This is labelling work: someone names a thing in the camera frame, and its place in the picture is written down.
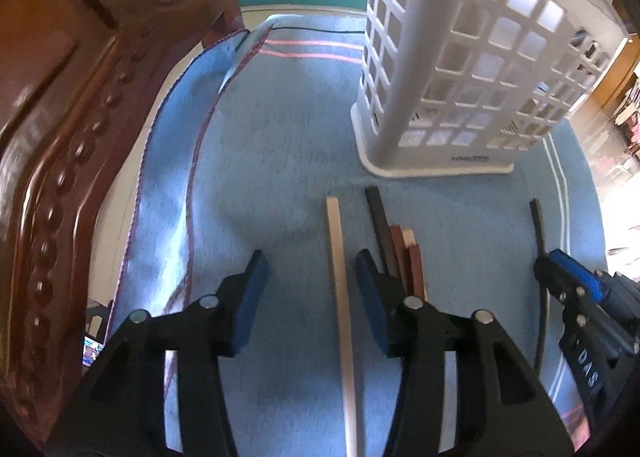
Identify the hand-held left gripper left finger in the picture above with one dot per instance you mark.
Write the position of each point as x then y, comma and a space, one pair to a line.
250, 302

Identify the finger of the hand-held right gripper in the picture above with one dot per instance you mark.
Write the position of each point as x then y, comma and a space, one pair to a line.
582, 274
567, 294

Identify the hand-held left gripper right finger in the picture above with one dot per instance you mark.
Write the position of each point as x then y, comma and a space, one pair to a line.
372, 302

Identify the beige wooden chopstick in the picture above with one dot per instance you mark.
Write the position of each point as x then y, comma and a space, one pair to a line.
408, 236
341, 297

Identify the black chopstick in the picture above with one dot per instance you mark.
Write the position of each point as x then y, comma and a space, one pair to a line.
538, 232
381, 232

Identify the white plastic utensil basket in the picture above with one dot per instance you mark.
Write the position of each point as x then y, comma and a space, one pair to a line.
425, 62

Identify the blue cloth with pink stripes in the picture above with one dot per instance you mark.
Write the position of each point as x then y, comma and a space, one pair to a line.
280, 162

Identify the small lit screen device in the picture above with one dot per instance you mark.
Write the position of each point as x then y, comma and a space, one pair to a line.
92, 353

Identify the wood-framed glass sliding door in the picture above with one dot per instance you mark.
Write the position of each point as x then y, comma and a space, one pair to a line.
617, 72

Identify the carved brown wooden chair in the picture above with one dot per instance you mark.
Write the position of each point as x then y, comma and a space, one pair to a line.
60, 137

